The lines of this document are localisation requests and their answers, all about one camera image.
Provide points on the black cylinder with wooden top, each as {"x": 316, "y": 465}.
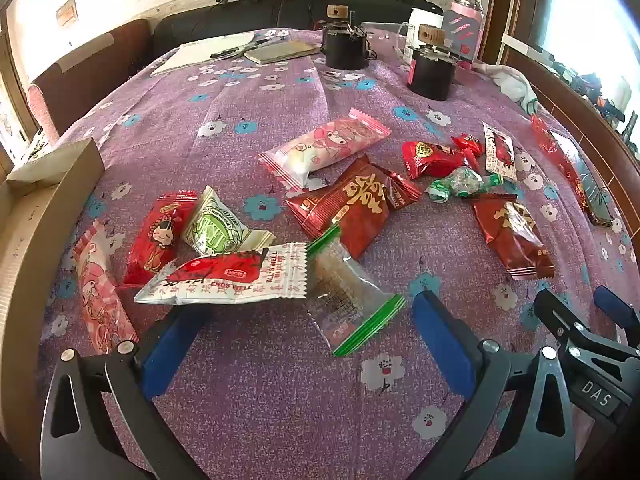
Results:
{"x": 430, "y": 72}
{"x": 342, "y": 45}

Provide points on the pink thermos bottle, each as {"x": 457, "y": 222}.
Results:
{"x": 467, "y": 25}

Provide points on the white paper sheet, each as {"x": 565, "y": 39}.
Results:
{"x": 200, "y": 52}

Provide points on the small red candy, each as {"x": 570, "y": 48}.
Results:
{"x": 470, "y": 145}

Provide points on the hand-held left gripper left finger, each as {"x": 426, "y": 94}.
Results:
{"x": 172, "y": 350}

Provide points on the white and red snack packet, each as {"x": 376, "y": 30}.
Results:
{"x": 225, "y": 277}

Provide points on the green wrapped candy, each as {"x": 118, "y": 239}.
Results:
{"x": 462, "y": 182}

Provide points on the slim white red-print packet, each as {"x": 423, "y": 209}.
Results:
{"x": 500, "y": 152}

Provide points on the bright red snack packet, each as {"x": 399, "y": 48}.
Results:
{"x": 432, "y": 157}

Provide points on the green and white snack packet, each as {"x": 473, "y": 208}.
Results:
{"x": 215, "y": 225}

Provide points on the dark red gold-print packet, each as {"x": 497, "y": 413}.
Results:
{"x": 350, "y": 205}
{"x": 515, "y": 235}

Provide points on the white cloth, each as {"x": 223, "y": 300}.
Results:
{"x": 510, "y": 82}

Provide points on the red foil packet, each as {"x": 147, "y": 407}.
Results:
{"x": 552, "y": 152}

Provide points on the brown armchair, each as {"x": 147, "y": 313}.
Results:
{"x": 90, "y": 75}

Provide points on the dark smartphone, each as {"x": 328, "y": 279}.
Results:
{"x": 595, "y": 195}

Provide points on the pink cartoon snack packet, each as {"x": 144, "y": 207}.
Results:
{"x": 325, "y": 147}
{"x": 102, "y": 295}

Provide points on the wall plaque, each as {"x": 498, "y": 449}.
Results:
{"x": 66, "y": 12}

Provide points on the black sofa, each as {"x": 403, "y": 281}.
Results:
{"x": 280, "y": 12}

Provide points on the brown wooden headboard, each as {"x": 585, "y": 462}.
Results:
{"x": 565, "y": 95}

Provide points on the red doll-print snack packet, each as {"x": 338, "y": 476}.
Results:
{"x": 157, "y": 237}

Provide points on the white cup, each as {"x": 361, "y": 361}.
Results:
{"x": 425, "y": 17}

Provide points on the clear green-edged snack packet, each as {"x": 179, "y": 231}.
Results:
{"x": 345, "y": 295}

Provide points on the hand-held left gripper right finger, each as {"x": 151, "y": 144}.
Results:
{"x": 442, "y": 345}

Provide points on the clear plastic jug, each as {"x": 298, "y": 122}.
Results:
{"x": 385, "y": 40}

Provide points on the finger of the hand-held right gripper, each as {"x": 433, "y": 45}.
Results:
{"x": 617, "y": 307}
{"x": 555, "y": 312}

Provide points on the brown cardboard box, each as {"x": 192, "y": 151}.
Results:
{"x": 30, "y": 240}

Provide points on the black pen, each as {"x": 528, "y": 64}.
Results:
{"x": 232, "y": 50}

